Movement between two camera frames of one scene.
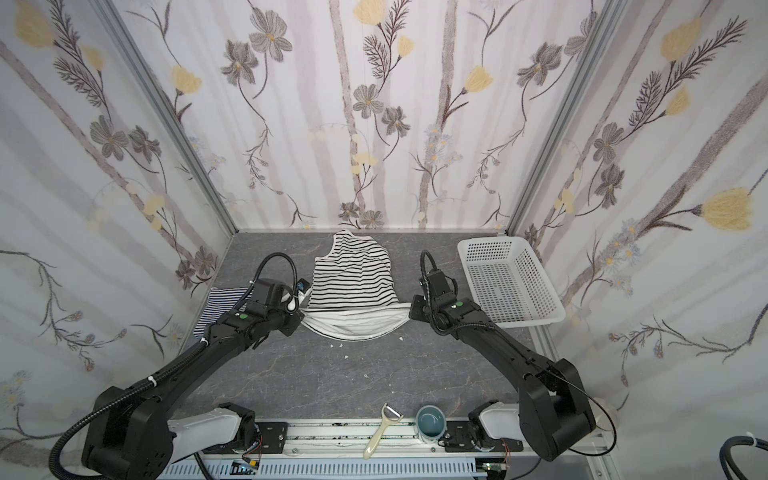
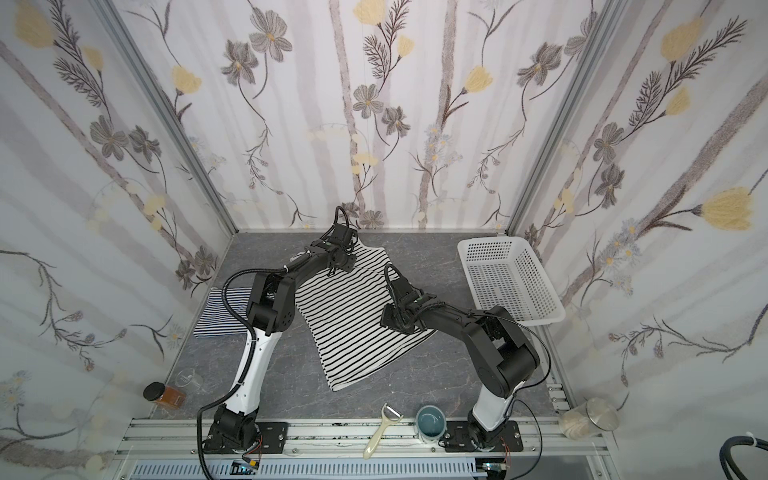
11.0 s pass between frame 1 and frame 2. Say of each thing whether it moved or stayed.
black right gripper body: moved
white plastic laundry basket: stayed
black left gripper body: moved
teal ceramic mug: stayed
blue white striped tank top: stayed
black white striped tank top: moved
